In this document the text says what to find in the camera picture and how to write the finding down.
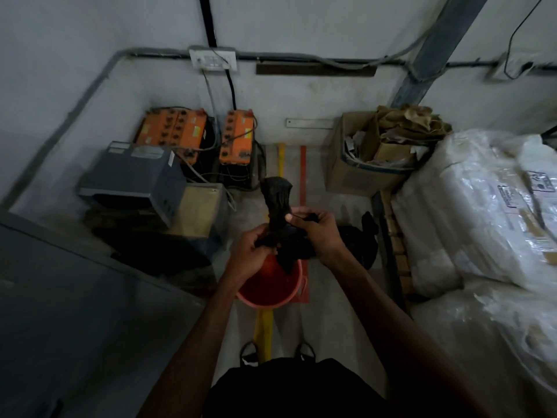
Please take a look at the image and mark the person's right hand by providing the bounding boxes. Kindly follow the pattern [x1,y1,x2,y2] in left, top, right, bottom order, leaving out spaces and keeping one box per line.
[285,207,349,269]

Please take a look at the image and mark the person's left hand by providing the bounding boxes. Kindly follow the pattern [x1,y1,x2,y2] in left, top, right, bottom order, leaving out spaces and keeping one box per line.
[225,224,276,287]

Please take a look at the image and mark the black wet cloth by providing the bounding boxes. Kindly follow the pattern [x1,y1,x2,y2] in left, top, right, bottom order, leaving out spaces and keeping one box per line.
[254,176,320,275]

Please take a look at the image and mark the person's right forearm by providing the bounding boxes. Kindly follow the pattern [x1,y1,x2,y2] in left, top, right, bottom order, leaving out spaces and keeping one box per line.
[324,252,492,418]

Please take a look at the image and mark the person's left forearm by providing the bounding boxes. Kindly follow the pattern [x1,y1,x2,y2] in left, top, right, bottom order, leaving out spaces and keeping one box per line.
[138,274,244,418]

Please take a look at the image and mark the red plastic bucket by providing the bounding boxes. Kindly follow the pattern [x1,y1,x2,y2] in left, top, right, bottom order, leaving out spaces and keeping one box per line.
[235,206,309,310]

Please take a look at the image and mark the black cloth pile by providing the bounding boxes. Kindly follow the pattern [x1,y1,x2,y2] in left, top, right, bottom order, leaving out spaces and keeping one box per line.
[335,211,380,271]

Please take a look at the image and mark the beige metal box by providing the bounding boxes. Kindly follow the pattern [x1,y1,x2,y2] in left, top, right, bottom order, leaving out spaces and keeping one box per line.
[167,183,229,244]

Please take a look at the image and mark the cardboard box of scrap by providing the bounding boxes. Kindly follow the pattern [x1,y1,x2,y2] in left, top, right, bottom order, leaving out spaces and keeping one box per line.
[324,104,453,197]

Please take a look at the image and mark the small orange battery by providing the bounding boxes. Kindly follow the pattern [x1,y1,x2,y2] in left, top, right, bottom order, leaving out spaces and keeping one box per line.
[218,109,256,167]

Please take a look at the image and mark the wooden pallet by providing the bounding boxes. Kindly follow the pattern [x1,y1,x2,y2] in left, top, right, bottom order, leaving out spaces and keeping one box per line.
[372,190,418,314]

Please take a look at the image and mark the person's left sandal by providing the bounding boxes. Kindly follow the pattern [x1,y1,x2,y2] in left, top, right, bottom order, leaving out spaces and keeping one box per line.
[238,340,260,369]

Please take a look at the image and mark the person's sandal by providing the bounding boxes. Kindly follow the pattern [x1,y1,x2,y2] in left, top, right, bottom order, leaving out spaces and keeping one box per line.
[294,341,317,363]
[238,340,260,369]

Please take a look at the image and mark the person's right sandal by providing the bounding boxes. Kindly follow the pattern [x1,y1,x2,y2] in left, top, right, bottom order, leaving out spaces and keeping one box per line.
[294,341,317,363]

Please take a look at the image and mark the person's black shorts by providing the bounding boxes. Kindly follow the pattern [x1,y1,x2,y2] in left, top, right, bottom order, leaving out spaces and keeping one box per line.
[202,358,392,418]

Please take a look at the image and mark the grey inverter unit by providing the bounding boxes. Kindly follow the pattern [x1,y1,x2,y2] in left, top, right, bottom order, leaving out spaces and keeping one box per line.
[77,141,188,229]

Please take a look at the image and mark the large orange battery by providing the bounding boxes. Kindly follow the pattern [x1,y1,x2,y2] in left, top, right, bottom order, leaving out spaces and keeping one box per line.
[133,107,209,167]

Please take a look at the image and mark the large white plastic-wrapped bundle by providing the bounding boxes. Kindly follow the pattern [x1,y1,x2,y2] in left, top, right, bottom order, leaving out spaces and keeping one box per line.
[392,128,557,298]

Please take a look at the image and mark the grey metal cabinet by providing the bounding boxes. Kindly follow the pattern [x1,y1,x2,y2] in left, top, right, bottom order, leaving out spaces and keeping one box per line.
[0,211,207,418]

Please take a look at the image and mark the blue-grey slanted pipe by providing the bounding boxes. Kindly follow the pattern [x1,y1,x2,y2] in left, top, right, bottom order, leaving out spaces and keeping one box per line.
[389,0,491,109]

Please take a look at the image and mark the low white plastic-wrapped bundle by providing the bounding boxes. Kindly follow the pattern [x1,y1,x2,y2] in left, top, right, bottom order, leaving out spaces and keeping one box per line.
[409,278,557,418]

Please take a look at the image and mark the white wall plate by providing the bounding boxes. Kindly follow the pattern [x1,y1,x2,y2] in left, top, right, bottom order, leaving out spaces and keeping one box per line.
[285,118,335,129]

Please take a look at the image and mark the brown wooden wall strip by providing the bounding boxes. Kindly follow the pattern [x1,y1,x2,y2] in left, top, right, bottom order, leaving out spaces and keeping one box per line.
[255,62,378,78]

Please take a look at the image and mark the white wall switch socket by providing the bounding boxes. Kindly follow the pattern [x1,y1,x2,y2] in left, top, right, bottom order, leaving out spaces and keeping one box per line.
[189,46,238,73]

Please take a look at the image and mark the black vertical wall cable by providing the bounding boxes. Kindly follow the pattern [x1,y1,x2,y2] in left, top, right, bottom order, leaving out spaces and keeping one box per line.
[198,0,238,111]

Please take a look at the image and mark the thin black hanging cable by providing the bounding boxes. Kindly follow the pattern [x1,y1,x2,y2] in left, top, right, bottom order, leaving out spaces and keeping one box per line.
[503,0,547,81]

